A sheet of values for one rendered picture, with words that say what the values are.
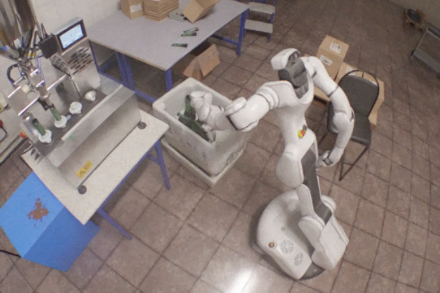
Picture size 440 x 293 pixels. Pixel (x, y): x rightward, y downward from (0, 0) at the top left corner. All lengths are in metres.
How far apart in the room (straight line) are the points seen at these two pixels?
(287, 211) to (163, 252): 0.99
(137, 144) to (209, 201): 0.87
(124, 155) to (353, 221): 1.98
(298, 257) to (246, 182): 0.83
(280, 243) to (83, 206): 1.21
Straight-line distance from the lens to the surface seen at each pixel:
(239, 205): 2.08
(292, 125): 1.04
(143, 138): 1.49
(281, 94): 0.91
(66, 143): 1.29
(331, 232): 1.70
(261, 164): 2.29
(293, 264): 1.74
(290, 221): 1.80
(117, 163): 1.44
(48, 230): 1.69
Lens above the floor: 1.93
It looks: 51 degrees down
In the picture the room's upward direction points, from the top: 6 degrees clockwise
